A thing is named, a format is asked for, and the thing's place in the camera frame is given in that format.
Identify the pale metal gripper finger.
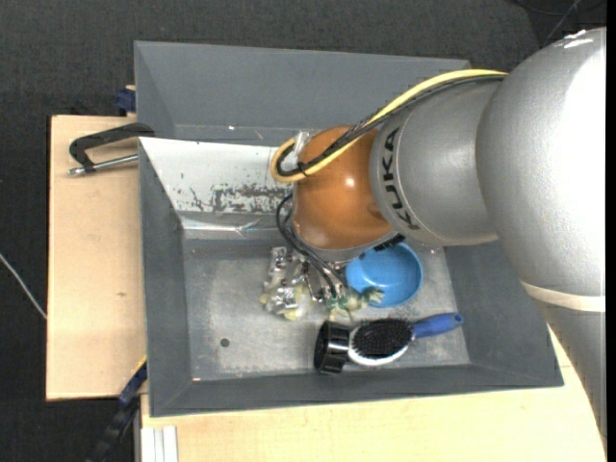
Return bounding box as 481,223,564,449
266,246,304,286
263,287,307,321

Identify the pale yellow toy piece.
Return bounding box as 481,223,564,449
259,282,314,322

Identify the pale yellow-green toy animal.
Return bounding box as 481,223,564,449
329,286,387,321

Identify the grey metal bin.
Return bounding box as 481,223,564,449
133,39,565,418

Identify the blue bowl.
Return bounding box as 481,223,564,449
345,242,424,309

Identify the black ribbed round cap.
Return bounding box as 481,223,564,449
313,321,351,376

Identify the blue hairbrush with black bristles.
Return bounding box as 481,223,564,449
346,312,465,368

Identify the pale flat board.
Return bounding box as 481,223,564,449
45,115,148,402

